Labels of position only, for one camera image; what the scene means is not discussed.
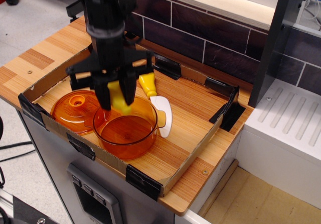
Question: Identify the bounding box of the toy knife yellow handle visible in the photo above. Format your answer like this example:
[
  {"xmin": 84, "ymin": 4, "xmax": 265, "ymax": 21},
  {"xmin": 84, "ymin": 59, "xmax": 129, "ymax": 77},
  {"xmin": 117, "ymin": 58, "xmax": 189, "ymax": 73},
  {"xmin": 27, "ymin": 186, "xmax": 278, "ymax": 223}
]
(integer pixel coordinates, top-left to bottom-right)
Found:
[{"xmin": 138, "ymin": 72, "xmax": 173, "ymax": 138}]

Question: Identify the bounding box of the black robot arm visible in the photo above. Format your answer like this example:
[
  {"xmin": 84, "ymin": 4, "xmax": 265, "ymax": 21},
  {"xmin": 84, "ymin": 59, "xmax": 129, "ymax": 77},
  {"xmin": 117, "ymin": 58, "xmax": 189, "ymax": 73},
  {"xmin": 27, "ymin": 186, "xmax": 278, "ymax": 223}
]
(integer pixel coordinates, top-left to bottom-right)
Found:
[{"xmin": 66, "ymin": 0, "xmax": 153, "ymax": 110}]

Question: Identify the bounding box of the black vertical post right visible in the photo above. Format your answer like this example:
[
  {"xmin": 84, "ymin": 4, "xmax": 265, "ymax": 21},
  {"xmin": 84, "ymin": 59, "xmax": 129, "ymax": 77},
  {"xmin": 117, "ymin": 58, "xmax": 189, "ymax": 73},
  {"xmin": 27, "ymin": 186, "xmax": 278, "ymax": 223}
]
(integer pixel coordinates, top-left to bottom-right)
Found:
[{"xmin": 248, "ymin": 0, "xmax": 303, "ymax": 107}]

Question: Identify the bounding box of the orange transparent toy pot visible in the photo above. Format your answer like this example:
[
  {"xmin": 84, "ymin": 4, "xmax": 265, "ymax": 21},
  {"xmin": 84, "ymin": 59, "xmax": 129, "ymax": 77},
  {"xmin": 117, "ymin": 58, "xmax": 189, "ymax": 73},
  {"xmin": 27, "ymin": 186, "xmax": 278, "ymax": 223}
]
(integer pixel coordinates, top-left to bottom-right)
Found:
[{"xmin": 93, "ymin": 96, "xmax": 162, "ymax": 160}]

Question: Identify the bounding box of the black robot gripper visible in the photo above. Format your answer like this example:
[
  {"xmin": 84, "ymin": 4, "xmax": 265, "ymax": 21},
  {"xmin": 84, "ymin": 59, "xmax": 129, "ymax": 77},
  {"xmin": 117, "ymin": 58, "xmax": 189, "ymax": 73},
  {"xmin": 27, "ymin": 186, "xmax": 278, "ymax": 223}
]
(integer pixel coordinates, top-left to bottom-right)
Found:
[{"xmin": 66, "ymin": 33, "xmax": 153, "ymax": 110}]

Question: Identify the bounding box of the orange transparent pot lid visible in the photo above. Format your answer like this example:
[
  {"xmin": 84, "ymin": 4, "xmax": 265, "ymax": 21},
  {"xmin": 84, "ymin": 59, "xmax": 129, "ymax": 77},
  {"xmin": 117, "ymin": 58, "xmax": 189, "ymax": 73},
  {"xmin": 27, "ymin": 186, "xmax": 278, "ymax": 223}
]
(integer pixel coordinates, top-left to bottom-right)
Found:
[{"xmin": 51, "ymin": 90, "xmax": 111, "ymax": 135}]

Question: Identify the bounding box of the grey toy oven front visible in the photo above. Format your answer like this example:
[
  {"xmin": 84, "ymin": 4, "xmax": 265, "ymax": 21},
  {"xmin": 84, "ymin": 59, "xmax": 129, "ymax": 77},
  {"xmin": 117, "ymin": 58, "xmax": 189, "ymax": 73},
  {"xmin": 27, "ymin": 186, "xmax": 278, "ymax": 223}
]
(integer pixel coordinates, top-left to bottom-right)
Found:
[{"xmin": 67, "ymin": 164, "xmax": 123, "ymax": 224}]

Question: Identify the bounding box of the black vertical post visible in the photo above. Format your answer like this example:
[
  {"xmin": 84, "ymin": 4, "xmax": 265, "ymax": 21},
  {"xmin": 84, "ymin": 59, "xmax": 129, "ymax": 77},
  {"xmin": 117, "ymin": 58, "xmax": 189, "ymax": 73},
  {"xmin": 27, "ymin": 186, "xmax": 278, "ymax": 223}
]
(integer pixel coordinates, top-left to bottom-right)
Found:
[
  {"xmin": 80, "ymin": 0, "xmax": 93, "ymax": 36},
  {"xmin": 248, "ymin": 0, "xmax": 303, "ymax": 107}
]

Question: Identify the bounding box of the white toy sink drainboard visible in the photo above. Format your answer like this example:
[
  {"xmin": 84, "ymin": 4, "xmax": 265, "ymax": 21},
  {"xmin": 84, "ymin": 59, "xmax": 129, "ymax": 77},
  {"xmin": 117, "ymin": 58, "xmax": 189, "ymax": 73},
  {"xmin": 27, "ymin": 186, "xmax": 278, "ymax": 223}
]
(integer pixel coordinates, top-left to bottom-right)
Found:
[{"xmin": 236, "ymin": 79, "xmax": 320, "ymax": 208}]

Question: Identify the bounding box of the black vertical post left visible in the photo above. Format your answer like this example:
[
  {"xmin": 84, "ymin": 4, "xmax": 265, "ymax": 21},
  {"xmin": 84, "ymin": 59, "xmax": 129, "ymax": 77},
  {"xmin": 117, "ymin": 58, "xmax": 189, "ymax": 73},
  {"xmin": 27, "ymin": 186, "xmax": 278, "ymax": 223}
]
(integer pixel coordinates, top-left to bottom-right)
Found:
[{"xmin": 80, "ymin": 0, "xmax": 93, "ymax": 36}]

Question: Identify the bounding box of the black floor cable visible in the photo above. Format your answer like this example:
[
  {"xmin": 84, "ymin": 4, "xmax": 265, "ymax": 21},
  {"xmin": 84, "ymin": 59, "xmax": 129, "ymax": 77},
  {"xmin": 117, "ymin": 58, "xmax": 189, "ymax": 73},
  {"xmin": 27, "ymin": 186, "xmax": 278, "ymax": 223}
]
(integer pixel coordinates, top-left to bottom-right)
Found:
[{"xmin": 0, "ymin": 141, "xmax": 37, "ymax": 162}]

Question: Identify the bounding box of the yellow toy banana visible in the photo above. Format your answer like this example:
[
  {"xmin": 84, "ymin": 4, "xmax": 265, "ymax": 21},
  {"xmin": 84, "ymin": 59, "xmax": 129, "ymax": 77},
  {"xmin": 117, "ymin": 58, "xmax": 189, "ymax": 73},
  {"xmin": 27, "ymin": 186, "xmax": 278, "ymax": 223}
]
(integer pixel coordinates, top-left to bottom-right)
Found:
[{"xmin": 107, "ymin": 81, "xmax": 131, "ymax": 115}]

